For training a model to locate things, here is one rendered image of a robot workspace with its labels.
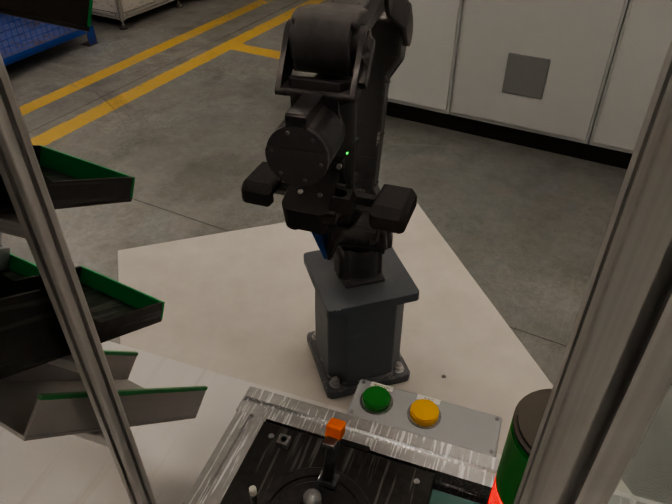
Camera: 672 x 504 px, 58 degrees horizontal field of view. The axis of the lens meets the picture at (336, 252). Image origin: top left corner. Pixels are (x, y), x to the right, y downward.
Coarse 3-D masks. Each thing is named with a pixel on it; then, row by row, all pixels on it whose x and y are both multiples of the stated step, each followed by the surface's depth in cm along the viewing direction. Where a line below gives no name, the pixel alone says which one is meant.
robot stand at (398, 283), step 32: (320, 256) 97; (384, 256) 97; (320, 288) 91; (352, 288) 91; (384, 288) 91; (416, 288) 91; (320, 320) 98; (352, 320) 91; (384, 320) 93; (320, 352) 104; (352, 352) 95; (384, 352) 97; (352, 384) 99; (384, 384) 101
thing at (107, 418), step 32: (0, 64) 39; (0, 96) 40; (0, 128) 40; (0, 160) 42; (32, 160) 43; (32, 192) 44; (32, 224) 45; (64, 256) 49; (64, 288) 49; (64, 320) 52; (96, 352) 56; (96, 384) 57; (96, 416) 60; (128, 448) 65; (128, 480) 68
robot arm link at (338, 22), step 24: (336, 0) 61; (360, 0) 61; (384, 0) 68; (312, 24) 53; (336, 24) 53; (360, 24) 54; (408, 24) 74; (312, 48) 54; (336, 48) 53; (312, 72) 57; (336, 72) 55
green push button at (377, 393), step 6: (366, 390) 87; (372, 390) 87; (378, 390) 87; (384, 390) 87; (366, 396) 86; (372, 396) 86; (378, 396) 86; (384, 396) 86; (390, 396) 86; (366, 402) 85; (372, 402) 85; (378, 402) 85; (384, 402) 85; (372, 408) 84; (378, 408) 84; (384, 408) 85
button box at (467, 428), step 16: (368, 384) 89; (352, 400) 87; (400, 400) 87; (432, 400) 87; (368, 416) 84; (384, 416) 84; (400, 416) 84; (448, 416) 84; (464, 416) 84; (480, 416) 84; (496, 416) 84; (416, 432) 82; (432, 432) 82; (448, 432) 82; (464, 432) 82; (480, 432) 82; (496, 432) 82; (464, 448) 81; (480, 448) 80; (496, 448) 80
